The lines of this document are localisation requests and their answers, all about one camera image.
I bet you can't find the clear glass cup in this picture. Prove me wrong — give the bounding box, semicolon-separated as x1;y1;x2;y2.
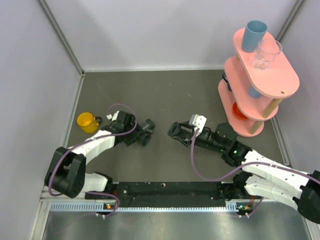
252;38;283;70

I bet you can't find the grey plastic pipe fitting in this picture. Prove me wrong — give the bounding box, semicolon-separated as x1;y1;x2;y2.
137;118;155;147

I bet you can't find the blue cup on top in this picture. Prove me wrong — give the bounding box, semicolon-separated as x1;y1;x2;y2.
241;20;268;53

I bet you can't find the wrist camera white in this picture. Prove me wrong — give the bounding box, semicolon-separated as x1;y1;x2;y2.
188;114;207;133
106;110;120;122

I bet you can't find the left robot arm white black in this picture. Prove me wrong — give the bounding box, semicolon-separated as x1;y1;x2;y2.
44;111;155;199

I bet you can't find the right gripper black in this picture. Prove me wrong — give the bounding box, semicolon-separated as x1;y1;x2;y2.
173;120;227;152

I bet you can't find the grey slotted cable duct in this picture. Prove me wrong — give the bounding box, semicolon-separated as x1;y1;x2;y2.
50;201;244;213

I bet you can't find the yellow plastic cup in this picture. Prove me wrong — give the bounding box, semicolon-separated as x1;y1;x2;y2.
76;112;102;134

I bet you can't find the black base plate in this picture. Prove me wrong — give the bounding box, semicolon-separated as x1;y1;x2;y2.
84;181;233;208

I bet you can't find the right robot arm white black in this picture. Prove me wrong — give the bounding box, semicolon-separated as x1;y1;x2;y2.
167;122;320;224

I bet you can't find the pink three-tier shelf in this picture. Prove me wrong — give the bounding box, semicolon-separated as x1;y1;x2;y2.
218;28;300;137

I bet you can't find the blue cup middle tier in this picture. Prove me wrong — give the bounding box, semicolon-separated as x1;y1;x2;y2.
248;85;261;99

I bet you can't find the orange bowl bottom tier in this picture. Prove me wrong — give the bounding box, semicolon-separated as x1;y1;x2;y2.
232;102;248;120

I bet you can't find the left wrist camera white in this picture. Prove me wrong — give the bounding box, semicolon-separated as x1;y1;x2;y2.
106;110;120;122

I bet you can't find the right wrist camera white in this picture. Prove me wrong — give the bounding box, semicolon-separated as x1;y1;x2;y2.
188;114;207;133

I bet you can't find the dark blue cup behind shelf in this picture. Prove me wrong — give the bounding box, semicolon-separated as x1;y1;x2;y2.
222;72;232;92

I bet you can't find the aluminium frame rail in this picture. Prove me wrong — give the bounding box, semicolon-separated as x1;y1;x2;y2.
40;186;86;202

